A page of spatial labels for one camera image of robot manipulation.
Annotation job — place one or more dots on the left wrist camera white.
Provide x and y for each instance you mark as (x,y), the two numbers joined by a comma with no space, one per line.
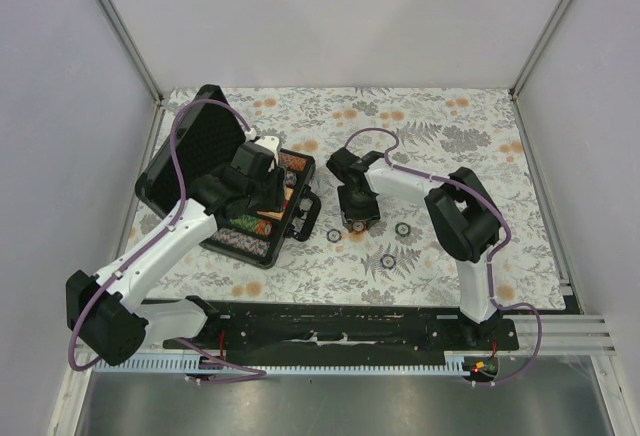
(270,143)

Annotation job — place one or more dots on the green chip row in case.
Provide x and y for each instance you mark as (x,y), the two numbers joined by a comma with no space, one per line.
(253,225)

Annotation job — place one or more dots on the blue poker chip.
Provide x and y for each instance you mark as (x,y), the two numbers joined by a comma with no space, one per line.
(334,235)
(388,261)

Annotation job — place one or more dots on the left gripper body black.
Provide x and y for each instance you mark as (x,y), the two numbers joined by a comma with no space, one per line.
(268,195)

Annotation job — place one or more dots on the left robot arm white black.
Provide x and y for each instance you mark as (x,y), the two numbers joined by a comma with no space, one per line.
(105,310)

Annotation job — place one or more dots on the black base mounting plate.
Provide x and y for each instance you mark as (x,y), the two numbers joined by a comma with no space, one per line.
(269,334)

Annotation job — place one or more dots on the purple chip row in case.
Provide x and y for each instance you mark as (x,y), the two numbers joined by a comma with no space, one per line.
(292,162)

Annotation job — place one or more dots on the blue orange chip row bottom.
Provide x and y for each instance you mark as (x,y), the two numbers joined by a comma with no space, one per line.
(241,242)

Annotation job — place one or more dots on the black poker set case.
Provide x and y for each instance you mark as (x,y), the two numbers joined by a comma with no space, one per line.
(207,139)

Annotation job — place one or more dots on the orange green chip row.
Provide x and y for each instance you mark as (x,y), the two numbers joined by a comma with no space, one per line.
(290,183)

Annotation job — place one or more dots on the red poker chip stack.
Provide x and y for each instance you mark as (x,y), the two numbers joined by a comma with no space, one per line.
(357,227)

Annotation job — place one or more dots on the green poker chip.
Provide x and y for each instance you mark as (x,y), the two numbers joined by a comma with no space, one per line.
(402,229)

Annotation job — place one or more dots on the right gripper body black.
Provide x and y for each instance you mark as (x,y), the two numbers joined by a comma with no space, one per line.
(363,207)

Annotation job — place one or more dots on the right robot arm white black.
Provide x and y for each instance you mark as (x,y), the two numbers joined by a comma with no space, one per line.
(464,218)

